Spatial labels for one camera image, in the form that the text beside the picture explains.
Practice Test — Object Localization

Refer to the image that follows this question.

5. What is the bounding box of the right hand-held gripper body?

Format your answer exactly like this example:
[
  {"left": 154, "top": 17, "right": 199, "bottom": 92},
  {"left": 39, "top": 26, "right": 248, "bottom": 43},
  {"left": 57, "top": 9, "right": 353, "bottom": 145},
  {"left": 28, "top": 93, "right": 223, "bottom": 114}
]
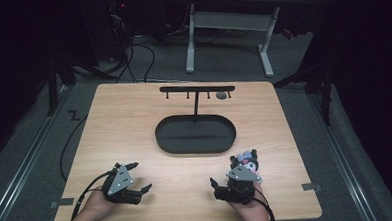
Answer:
[{"left": 212, "top": 164, "right": 263, "bottom": 206}]

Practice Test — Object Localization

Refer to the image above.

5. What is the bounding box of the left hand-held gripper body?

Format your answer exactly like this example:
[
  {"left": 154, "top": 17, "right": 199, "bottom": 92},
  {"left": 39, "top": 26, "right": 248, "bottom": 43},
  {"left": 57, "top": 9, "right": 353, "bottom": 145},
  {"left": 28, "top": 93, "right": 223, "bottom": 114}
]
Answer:
[{"left": 100, "top": 162, "right": 143, "bottom": 207}]

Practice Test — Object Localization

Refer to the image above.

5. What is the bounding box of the black and white plush toy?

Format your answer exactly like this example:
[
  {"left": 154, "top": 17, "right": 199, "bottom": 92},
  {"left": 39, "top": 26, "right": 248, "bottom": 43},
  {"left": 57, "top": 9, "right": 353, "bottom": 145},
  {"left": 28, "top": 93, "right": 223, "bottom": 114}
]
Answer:
[{"left": 236, "top": 149, "right": 263, "bottom": 185}]

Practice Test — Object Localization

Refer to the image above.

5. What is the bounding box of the person's right hand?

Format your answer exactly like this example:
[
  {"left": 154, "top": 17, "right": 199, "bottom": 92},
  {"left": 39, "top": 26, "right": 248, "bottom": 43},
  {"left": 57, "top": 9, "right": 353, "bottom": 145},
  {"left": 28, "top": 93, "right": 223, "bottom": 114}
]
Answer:
[{"left": 226, "top": 182, "right": 269, "bottom": 220}]

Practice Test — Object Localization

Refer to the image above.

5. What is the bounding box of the person's left hand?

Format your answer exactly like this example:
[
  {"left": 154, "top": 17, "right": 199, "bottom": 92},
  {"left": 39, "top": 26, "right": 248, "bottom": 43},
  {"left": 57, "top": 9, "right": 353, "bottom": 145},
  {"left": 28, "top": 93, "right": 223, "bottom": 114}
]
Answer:
[{"left": 79, "top": 187, "right": 119, "bottom": 221}]

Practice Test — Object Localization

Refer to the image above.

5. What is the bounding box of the black hook rack with tray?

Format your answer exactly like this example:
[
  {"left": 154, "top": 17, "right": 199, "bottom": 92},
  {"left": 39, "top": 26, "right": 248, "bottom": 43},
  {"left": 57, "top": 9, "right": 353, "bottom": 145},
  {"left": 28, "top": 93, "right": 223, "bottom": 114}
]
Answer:
[{"left": 152, "top": 83, "right": 239, "bottom": 157}]

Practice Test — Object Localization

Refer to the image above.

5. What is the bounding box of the grey tape strip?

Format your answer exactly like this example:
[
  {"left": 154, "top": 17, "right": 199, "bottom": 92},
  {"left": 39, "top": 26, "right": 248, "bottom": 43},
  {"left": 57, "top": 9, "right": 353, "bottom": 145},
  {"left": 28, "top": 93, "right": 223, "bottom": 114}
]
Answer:
[
  {"left": 301, "top": 182, "right": 323, "bottom": 192},
  {"left": 49, "top": 197, "right": 75, "bottom": 210}
]

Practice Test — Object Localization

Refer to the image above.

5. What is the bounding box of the black metal stand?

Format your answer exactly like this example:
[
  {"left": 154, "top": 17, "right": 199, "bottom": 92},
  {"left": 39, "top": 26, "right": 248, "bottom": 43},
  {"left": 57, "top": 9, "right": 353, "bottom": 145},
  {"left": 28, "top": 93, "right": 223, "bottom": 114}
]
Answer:
[
  {"left": 271, "top": 62, "right": 337, "bottom": 129},
  {"left": 44, "top": 55, "right": 79, "bottom": 118}
]

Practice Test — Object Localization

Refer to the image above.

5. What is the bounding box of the small red object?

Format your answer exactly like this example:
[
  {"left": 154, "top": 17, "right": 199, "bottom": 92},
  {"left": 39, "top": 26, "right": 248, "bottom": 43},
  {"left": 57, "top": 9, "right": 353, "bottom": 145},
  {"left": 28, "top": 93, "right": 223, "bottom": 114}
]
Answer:
[{"left": 281, "top": 27, "right": 296, "bottom": 41}]

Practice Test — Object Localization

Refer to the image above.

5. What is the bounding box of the black computer tower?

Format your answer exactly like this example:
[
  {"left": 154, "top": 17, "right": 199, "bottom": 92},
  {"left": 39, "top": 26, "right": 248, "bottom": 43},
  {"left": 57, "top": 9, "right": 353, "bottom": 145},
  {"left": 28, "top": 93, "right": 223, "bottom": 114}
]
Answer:
[{"left": 106, "top": 0, "right": 134, "bottom": 63}]

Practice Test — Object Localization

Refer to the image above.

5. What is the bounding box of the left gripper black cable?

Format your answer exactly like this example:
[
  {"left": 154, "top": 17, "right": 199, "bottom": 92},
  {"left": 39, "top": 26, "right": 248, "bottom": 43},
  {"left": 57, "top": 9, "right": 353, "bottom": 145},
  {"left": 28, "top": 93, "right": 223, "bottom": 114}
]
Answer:
[{"left": 68, "top": 170, "right": 117, "bottom": 221}]

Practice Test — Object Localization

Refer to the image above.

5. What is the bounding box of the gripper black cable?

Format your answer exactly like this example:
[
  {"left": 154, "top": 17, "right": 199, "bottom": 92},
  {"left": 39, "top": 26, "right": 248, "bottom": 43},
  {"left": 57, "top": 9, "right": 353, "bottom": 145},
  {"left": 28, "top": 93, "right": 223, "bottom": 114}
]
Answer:
[
  {"left": 253, "top": 186, "right": 277, "bottom": 221},
  {"left": 68, "top": 170, "right": 117, "bottom": 221}
]

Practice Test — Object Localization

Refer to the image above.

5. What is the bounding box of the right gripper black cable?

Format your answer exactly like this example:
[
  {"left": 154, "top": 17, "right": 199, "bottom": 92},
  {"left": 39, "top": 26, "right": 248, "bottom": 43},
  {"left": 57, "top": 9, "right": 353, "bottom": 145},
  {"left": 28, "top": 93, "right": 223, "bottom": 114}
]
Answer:
[{"left": 253, "top": 186, "right": 277, "bottom": 221}]

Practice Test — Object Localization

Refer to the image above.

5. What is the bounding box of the black floor cable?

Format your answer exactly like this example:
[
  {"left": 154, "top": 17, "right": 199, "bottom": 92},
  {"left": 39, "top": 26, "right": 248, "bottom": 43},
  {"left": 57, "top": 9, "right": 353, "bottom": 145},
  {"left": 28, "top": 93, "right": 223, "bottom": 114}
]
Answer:
[{"left": 57, "top": 114, "right": 92, "bottom": 182}]

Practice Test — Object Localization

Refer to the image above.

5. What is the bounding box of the aluminium floor rail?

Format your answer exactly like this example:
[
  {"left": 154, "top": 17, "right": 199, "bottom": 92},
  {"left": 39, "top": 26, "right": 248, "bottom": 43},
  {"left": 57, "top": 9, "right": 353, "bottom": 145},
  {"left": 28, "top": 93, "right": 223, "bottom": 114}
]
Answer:
[
  {"left": 0, "top": 85, "right": 77, "bottom": 221},
  {"left": 307, "top": 88, "right": 381, "bottom": 221}
]

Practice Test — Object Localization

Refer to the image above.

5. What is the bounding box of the bundle of black floor cables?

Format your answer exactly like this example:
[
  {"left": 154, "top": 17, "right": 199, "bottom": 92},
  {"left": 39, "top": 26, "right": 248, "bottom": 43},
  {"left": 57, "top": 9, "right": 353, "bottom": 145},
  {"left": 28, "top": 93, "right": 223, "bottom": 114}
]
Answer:
[{"left": 113, "top": 34, "right": 158, "bottom": 85}]

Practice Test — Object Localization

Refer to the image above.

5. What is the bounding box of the white metal desk frame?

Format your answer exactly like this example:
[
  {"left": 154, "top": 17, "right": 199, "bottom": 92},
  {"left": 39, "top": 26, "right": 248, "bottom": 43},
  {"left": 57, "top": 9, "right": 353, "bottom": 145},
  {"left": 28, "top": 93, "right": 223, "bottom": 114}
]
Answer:
[{"left": 182, "top": 0, "right": 284, "bottom": 82}]

